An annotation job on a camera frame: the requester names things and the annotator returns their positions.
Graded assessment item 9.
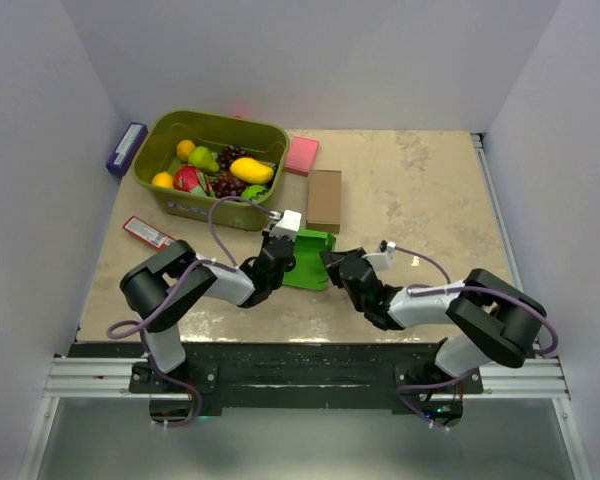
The green paper box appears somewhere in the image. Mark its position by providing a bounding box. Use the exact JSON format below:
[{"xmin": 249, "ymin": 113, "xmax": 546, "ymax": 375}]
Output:
[{"xmin": 283, "ymin": 229, "xmax": 336, "ymax": 291}]

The brown cardboard box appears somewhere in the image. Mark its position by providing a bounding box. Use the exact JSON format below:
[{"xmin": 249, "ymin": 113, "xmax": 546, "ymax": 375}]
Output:
[{"xmin": 306, "ymin": 170, "xmax": 342, "ymax": 234}]

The dark purple grapes back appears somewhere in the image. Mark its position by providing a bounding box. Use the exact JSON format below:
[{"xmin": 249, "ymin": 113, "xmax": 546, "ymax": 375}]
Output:
[{"xmin": 216, "ymin": 145, "xmax": 251, "ymax": 170}]

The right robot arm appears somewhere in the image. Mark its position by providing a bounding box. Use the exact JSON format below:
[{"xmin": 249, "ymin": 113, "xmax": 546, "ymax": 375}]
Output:
[{"xmin": 320, "ymin": 241, "xmax": 557, "ymax": 393}]

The yellow lemon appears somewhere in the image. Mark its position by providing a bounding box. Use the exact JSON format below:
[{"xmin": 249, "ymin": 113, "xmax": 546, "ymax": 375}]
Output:
[{"xmin": 151, "ymin": 171, "xmax": 174, "ymax": 189}]

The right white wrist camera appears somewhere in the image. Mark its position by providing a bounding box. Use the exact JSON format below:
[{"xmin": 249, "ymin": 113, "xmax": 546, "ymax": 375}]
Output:
[{"xmin": 363, "ymin": 240, "xmax": 396, "ymax": 271}]

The small orange fruit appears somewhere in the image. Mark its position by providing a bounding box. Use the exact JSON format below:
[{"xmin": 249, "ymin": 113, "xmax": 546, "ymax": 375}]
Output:
[{"xmin": 176, "ymin": 139, "xmax": 196, "ymax": 162}]

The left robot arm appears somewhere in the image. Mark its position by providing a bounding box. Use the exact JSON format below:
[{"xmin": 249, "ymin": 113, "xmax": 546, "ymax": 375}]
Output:
[{"xmin": 106, "ymin": 233, "xmax": 295, "ymax": 392}]

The green round fruit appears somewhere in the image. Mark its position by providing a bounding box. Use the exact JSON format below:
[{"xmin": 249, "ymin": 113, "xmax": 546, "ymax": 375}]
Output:
[{"xmin": 241, "ymin": 185, "xmax": 269, "ymax": 202}]

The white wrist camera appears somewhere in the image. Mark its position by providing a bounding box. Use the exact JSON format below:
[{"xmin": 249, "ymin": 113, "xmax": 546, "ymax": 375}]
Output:
[
  {"xmin": 269, "ymin": 210, "xmax": 302, "ymax": 242},
  {"xmin": 363, "ymin": 240, "xmax": 396, "ymax": 271}
]

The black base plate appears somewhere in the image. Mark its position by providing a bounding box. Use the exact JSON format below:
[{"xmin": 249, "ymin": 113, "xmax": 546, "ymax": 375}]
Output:
[{"xmin": 128, "ymin": 339, "xmax": 483, "ymax": 417}]

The green pear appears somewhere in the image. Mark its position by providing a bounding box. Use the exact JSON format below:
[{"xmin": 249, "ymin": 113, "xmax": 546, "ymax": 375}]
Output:
[{"xmin": 187, "ymin": 146, "xmax": 220, "ymax": 174}]

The red rectangular box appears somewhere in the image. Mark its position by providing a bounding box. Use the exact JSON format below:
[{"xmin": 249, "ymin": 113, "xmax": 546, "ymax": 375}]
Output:
[{"xmin": 122, "ymin": 216, "xmax": 175, "ymax": 251}]

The olive green plastic bin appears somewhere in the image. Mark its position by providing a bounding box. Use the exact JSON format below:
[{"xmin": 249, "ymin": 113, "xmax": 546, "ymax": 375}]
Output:
[{"xmin": 131, "ymin": 110, "xmax": 290, "ymax": 221}]

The dark red grapes front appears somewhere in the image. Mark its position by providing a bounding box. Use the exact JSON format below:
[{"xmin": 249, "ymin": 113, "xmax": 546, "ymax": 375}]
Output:
[{"xmin": 210, "ymin": 172, "xmax": 249, "ymax": 198}]

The pink box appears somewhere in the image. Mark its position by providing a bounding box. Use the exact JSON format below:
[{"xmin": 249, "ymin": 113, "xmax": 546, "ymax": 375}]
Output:
[{"xmin": 285, "ymin": 136, "xmax": 320, "ymax": 177}]

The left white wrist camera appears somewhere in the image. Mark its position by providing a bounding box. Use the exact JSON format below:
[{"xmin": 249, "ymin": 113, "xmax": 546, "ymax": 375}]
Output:
[{"xmin": 269, "ymin": 210, "xmax": 302, "ymax": 242}]

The purple blue box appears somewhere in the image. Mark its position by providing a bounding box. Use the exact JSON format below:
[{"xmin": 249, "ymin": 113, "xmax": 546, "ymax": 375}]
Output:
[{"xmin": 106, "ymin": 122, "xmax": 148, "ymax": 178}]

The yellow mango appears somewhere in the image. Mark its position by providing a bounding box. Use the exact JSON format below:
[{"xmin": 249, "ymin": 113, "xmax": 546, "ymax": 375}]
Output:
[{"xmin": 230, "ymin": 157, "xmax": 274, "ymax": 185}]

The aluminium frame rail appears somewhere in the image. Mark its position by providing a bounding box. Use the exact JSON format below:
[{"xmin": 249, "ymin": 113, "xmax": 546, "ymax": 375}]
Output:
[{"xmin": 43, "ymin": 358, "xmax": 188, "ymax": 400}]

